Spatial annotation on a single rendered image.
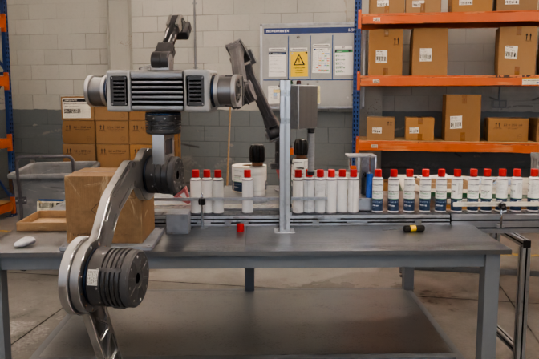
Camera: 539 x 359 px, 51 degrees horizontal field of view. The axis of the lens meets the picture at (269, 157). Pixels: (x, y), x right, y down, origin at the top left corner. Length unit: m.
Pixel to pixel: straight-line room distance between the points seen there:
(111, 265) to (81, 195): 0.63
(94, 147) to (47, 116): 2.11
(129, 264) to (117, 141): 4.44
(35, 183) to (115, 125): 1.56
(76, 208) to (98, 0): 5.77
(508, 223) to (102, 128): 4.40
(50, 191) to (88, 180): 2.51
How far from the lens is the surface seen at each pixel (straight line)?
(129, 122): 6.06
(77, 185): 2.33
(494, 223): 2.84
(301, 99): 2.44
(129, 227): 2.31
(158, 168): 2.12
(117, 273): 1.73
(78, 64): 7.99
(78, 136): 6.26
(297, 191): 2.62
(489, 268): 2.46
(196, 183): 2.63
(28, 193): 4.86
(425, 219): 2.73
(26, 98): 8.37
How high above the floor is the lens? 1.45
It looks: 7 degrees down
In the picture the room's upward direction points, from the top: straight up
